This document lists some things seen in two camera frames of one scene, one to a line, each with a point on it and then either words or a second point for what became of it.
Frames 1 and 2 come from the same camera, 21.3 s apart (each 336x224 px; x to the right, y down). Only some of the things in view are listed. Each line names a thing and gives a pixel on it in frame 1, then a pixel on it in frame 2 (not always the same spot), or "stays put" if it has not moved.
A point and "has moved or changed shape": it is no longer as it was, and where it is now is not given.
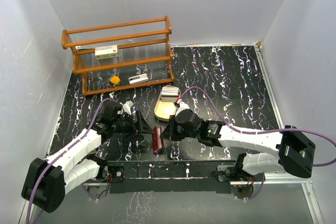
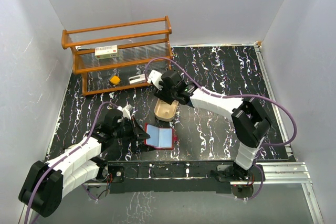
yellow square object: (115, 80) stays put
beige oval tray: (164, 109) stays put
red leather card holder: (158, 143) has moved or changed shape
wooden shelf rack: (122, 56) stays put
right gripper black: (169, 132) to (161, 94)
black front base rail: (172, 176) stays put
